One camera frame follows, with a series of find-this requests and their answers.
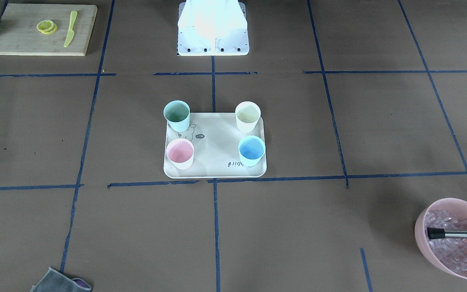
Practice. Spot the wooden cutting board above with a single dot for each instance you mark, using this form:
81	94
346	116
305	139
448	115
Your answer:
19	36

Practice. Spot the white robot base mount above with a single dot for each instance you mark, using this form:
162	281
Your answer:
212	28

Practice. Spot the cream yellow cup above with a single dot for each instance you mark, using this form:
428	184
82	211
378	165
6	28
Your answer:
247	114

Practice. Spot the pink bowl with ice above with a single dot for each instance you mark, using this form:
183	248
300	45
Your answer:
447	254

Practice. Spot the pink cup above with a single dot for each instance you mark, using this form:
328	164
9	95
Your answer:
180	152

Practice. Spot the metal black-tipped tongs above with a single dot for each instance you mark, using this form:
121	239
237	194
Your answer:
439	233

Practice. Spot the yellow plastic knife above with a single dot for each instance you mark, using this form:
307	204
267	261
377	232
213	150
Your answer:
70	30

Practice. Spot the grey folded cloth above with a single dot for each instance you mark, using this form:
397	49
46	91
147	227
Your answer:
54	281

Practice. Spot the cream rabbit tray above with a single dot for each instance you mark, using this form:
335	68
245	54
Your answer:
215	138

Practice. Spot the lemon slices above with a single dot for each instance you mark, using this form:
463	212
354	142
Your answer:
47	26

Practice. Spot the green cup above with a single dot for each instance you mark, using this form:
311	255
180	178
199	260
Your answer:
177	115

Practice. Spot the blue cup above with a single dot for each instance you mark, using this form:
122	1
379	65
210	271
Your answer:
251	149

